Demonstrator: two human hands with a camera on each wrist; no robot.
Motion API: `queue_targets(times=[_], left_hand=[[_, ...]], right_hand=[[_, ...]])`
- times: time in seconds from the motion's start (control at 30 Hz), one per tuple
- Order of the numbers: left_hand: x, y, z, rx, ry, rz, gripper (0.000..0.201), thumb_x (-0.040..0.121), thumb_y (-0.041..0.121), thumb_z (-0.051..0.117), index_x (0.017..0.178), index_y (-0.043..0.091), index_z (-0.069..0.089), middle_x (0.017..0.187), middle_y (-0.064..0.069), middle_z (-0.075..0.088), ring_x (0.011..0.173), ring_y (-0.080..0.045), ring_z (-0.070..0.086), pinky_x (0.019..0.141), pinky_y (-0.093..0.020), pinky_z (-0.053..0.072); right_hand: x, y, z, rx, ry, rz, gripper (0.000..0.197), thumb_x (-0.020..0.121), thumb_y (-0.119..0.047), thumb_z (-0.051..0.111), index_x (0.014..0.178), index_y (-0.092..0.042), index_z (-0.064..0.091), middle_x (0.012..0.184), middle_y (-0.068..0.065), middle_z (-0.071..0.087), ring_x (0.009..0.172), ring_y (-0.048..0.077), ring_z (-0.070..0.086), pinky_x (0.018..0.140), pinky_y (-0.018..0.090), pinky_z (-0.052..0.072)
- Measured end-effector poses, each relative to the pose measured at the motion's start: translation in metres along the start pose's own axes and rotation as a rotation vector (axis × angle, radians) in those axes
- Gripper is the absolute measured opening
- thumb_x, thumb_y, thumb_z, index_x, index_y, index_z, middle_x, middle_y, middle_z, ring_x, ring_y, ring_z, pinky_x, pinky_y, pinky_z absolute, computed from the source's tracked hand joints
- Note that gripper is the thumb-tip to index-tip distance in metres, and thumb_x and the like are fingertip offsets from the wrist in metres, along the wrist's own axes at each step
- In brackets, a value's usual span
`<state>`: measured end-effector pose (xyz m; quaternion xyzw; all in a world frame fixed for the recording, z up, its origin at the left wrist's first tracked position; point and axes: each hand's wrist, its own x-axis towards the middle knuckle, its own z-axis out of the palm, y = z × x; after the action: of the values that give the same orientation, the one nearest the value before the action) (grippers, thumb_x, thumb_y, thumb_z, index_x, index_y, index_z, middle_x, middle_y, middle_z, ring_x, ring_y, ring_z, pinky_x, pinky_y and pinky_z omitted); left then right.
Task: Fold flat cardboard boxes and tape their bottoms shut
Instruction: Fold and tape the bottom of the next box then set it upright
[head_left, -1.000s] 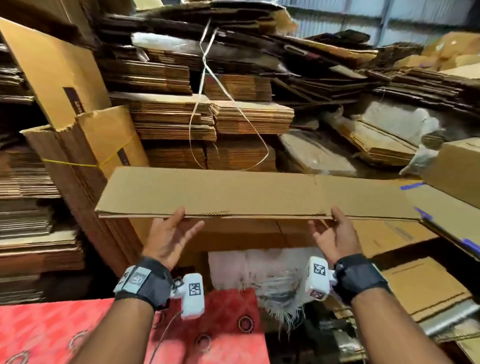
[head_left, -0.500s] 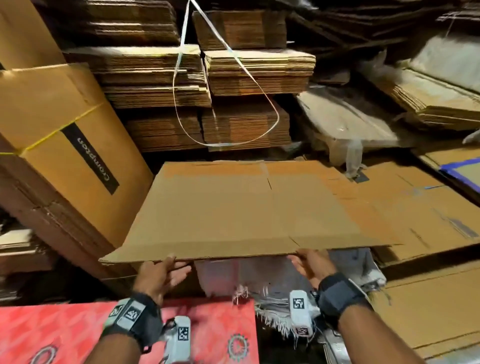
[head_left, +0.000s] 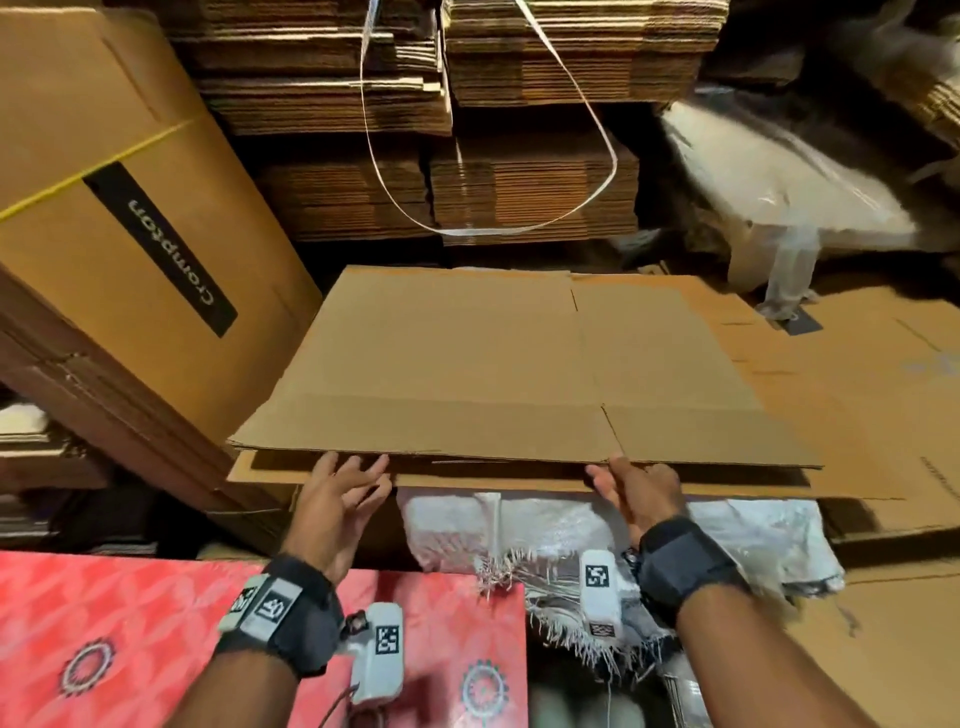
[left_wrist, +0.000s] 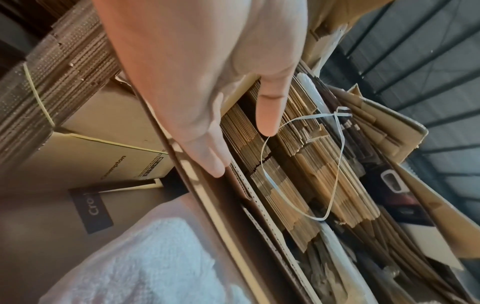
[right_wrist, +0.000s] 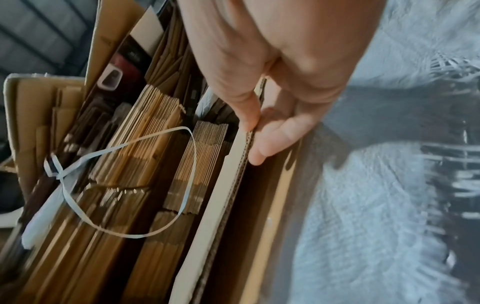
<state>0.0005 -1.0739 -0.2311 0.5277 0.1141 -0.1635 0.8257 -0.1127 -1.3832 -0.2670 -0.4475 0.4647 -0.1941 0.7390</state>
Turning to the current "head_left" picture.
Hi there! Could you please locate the yellow-tied cardboard bundle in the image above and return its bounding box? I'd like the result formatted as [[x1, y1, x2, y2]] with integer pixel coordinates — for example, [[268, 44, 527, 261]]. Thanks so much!
[[0, 0, 324, 519]]

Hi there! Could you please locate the black left wrist strap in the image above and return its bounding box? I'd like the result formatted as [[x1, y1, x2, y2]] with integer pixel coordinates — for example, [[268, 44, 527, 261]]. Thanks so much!
[[214, 553, 347, 680]]

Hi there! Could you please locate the black wrist strap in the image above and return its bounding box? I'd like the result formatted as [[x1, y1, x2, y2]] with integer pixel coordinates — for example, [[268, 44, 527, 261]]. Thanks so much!
[[214, 553, 347, 680], [630, 514, 749, 629]]

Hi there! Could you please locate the white plastic strap loop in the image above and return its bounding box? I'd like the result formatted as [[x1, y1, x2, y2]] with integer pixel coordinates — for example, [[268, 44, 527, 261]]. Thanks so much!
[[357, 0, 621, 242]]

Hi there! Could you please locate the person's left hand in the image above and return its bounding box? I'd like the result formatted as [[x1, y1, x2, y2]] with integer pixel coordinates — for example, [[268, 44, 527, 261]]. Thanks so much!
[[277, 450, 395, 587]]

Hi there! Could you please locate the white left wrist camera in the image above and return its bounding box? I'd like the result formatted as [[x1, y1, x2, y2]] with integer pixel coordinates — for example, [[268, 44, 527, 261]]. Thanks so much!
[[348, 601, 407, 710]]

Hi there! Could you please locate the person's right hand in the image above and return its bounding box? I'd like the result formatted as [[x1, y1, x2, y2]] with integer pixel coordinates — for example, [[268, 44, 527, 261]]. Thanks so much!
[[585, 456, 692, 549]]

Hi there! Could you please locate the low pile of cardboard sheets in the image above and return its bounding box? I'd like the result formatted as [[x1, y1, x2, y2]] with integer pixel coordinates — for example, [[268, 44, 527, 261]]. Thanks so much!
[[780, 562, 960, 728]]

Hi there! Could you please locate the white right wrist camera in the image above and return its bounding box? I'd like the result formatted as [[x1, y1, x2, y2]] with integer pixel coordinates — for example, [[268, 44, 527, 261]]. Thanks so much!
[[579, 549, 626, 644]]

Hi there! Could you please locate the wall of cardboard stacks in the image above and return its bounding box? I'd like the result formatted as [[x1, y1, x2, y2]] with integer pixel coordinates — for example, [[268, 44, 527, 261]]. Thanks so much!
[[150, 0, 960, 249]]

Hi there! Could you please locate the black right wrist strap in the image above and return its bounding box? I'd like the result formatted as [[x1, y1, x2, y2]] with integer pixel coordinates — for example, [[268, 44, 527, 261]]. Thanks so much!
[[630, 514, 749, 629]]

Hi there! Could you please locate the white plastic sack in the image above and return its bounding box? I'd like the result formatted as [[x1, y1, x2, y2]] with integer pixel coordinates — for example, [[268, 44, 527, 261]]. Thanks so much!
[[660, 90, 920, 324]]

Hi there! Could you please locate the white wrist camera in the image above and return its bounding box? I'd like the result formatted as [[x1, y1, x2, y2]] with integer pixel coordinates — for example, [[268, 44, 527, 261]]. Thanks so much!
[[348, 601, 407, 710], [579, 549, 626, 644]]

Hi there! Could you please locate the small brown cardboard box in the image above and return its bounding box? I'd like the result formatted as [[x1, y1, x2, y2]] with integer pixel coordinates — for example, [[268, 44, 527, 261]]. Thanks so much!
[[228, 267, 824, 470]]

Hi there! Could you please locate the red patterned table cloth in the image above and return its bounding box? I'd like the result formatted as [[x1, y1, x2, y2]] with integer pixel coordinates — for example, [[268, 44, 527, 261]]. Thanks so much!
[[0, 549, 530, 728]]

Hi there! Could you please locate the person's right forearm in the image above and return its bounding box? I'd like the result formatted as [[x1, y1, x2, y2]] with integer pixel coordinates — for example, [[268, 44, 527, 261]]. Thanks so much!
[[675, 585, 879, 728]]

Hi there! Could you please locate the person's left forearm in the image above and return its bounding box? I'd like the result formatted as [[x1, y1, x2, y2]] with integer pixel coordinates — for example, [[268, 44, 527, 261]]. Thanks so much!
[[165, 648, 302, 728]]

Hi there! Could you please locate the white woven sack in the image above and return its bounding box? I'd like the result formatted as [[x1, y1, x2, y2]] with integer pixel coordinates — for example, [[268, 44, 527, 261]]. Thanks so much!
[[397, 492, 846, 677]]

